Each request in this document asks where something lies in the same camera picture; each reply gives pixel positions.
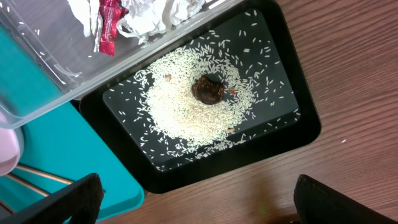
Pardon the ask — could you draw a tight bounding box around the pile of rice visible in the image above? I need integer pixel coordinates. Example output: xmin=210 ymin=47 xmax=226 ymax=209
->
xmin=108 ymin=9 xmax=301 ymax=172

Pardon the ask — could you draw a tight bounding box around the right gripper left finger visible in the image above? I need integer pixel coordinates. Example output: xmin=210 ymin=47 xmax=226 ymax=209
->
xmin=1 ymin=173 xmax=104 ymax=224

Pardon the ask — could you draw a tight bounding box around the white napkin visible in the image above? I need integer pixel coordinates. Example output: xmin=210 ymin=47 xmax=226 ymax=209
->
xmin=68 ymin=0 xmax=205 ymax=44

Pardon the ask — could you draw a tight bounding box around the clear plastic bin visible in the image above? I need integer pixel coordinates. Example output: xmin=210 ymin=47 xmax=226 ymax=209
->
xmin=1 ymin=1 xmax=236 ymax=129

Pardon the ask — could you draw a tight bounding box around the large white plate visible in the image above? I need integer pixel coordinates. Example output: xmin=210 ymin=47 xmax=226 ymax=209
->
xmin=0 ymin=128 xmax=25 ymax=175

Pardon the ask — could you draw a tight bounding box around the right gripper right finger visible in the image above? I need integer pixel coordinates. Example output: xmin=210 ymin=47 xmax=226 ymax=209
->
xmin=294 ymin=174 xmax=397 ymax=224

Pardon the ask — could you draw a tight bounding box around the black tray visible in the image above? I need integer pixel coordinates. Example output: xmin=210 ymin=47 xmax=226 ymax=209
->
xmin=80 ymin=0 xmax=321 ymax=194

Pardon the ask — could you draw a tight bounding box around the teal plastic tray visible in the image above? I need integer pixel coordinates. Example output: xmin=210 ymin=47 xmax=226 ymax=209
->
xmin=1 ymin=29 xmax=145 ymax=220

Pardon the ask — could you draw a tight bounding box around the wooden chopstick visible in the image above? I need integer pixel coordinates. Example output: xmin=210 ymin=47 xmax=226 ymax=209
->
xmin=5 ymin=173 xmax=50 ymax=197
xmin=16 ymin=164 xmax=74 ymax=185

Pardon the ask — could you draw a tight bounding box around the red snack wrapper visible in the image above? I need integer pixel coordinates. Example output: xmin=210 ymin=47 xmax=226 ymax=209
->
xmin=94 ymin=0 xmax=128 ymax=57

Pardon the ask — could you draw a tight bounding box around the brown food scrap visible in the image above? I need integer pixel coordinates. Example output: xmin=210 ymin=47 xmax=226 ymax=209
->
xmin=191 ymin=75 xmax=224 ymax=105

